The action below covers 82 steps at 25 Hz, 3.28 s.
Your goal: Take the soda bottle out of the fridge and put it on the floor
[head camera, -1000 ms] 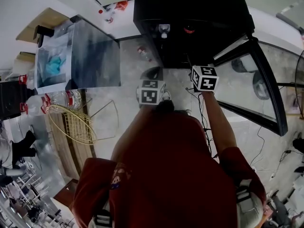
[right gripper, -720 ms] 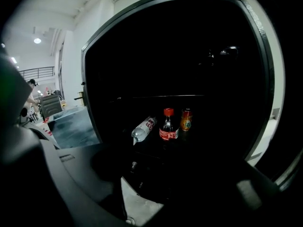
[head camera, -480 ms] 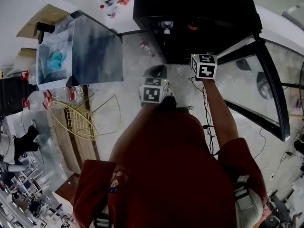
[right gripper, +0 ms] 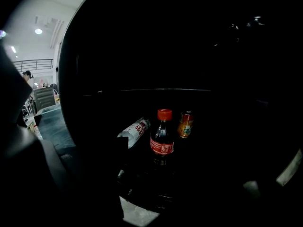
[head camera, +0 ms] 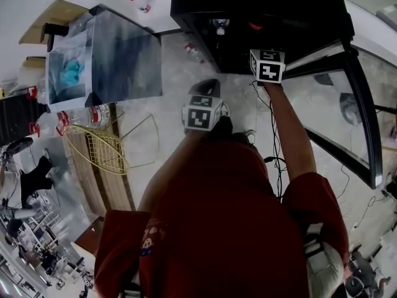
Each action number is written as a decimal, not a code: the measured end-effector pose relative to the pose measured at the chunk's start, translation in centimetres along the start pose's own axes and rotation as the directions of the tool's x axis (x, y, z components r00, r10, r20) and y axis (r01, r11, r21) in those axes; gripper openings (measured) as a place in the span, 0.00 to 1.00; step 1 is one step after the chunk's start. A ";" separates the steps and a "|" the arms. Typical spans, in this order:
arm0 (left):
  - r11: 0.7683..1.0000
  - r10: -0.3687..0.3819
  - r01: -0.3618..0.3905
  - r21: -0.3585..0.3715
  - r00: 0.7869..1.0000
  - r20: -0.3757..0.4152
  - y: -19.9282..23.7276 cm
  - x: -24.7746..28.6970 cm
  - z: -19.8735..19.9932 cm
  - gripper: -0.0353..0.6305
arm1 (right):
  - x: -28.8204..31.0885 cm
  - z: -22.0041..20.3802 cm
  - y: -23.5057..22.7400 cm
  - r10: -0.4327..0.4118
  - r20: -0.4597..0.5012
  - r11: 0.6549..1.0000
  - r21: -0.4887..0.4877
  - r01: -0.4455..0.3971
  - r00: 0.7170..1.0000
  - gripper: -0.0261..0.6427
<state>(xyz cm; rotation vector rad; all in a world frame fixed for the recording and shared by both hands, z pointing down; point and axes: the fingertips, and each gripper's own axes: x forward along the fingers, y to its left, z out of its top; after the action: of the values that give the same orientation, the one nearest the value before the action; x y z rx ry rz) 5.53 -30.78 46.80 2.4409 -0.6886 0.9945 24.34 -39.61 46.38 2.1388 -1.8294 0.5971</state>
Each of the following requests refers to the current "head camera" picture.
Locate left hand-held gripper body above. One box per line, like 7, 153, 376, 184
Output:
182, 94, 225, 133

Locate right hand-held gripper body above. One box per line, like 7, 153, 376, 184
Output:
249, 48, 287, 86

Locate black metal bracket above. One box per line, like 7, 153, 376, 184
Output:
41, 22, 70, 45

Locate dark metal cabinet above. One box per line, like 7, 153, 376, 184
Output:
0, 92, 42, 147

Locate teal cloth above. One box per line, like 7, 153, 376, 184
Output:
60, 59, 87, 86

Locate clear plastic water bottle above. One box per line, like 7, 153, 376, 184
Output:
212, 17, 231, 37

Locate person's red shirt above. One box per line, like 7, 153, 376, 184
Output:
94, 132, 350, 298

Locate small bottle red label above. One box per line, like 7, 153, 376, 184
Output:
184, 42, 206, 65

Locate person's black trousers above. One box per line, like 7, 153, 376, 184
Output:
212, 115, 251, 142

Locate yellow wire basket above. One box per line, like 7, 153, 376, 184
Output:
63, 112, 161, 176

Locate person's right forearm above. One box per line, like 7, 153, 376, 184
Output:
263, 82, 318, 186

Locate grey white backpack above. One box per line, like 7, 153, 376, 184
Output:
303, 223, 346, 298

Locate person's left forearm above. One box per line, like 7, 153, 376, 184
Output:
138, 130, 215, 212

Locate striped wooden platform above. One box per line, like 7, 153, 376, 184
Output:
63, 103, 136, 212

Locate large clear water jug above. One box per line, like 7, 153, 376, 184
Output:
35, 110, 71, 137
68, 103, 112, 129

